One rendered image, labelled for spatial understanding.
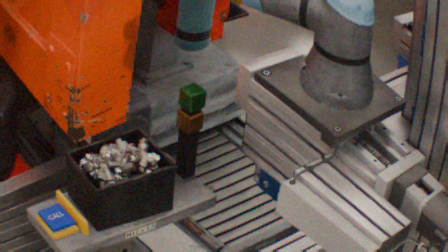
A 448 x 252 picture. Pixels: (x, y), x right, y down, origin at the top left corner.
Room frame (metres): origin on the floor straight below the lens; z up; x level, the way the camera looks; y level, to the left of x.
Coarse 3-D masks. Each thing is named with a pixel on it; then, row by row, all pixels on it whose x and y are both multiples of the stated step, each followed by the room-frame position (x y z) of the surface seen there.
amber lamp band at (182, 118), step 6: (180, 108) 1.88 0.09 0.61; (180, 114) 1.86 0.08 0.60; (186, 114) 1.86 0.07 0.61; (198, 114) 1.86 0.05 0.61; (204, 114) 1.87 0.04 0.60; (180, 120) 1.86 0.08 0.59; (186, 120) 1.85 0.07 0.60; (192, 120) 1.85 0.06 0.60; (198, 120) 1.86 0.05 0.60; (180, 126) 1.86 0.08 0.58; (186, 126) 1.85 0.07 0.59; (192, 126) 1.85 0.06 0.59; (198, 126) 1.86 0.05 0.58; (186, 132) 1.85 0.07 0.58; (192, 132) 1.85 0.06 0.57
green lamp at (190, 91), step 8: (184, 88) 1.87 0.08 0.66; (192, 88) 1.87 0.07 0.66; (200, 88) 1.88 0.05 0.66; (184, 96) 1.86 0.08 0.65; (192, 96) 1.85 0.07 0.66; (200, 96) 1.86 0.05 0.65; (184, 104) 1.86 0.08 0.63; (192, 104) 1.85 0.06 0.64; (200, 104) 1.86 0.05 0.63; (192, 112) 1.85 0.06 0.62
